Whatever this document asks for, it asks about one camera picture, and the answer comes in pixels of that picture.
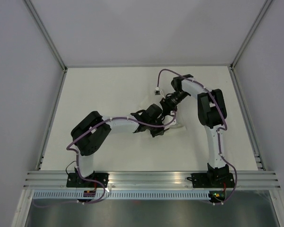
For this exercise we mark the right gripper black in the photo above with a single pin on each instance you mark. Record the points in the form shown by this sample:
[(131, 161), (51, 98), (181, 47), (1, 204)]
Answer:
[(167, 106)]

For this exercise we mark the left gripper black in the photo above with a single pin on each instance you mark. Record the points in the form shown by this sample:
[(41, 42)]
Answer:
[(160, 132)]

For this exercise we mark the white cloth napkin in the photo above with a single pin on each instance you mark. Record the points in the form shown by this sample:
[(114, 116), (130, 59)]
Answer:
[(153, 99)]

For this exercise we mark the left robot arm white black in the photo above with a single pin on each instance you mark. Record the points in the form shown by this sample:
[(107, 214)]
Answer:
[(91, 132)]

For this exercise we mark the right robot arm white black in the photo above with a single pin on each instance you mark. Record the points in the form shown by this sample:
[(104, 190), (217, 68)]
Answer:
[(211, 112)]

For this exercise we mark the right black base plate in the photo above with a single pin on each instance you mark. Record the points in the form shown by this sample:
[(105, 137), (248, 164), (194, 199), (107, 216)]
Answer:
[(201, 180)]

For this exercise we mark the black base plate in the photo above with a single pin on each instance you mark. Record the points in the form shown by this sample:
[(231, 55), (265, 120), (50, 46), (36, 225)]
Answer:
[(201, 180), (74, 181)]

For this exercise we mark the white slotted cable duct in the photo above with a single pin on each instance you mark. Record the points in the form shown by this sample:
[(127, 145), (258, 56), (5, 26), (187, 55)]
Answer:
[(124, 194)]

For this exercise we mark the left side aluminium rail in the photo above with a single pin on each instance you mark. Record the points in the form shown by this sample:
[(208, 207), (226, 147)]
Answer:
[(50, 122)]

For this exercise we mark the aluminium rail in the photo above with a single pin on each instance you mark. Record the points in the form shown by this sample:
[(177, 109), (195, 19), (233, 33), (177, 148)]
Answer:
[(247, 120), (148, 180), (50, 122)]

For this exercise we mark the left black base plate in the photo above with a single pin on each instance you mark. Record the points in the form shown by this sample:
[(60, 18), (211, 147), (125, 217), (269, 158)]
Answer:
[(74, 181)]

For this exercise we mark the right side aluminium rail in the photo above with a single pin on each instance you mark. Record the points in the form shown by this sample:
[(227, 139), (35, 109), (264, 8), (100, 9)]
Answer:
[(247, 120)]

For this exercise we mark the aluminium front rail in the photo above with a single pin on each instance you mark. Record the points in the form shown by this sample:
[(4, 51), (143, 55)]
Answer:
[(148, 180)]

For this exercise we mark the right aluminium frame post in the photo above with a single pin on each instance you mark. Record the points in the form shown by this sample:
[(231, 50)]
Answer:
[(260, 16)]

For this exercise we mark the aluminium frame post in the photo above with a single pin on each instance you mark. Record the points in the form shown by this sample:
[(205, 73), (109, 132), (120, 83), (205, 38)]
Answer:
[(38, 21), (260, 16)]

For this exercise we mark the left aluminium frame post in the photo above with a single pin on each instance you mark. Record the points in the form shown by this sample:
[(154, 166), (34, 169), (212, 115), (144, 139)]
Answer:
[(38, 21)]

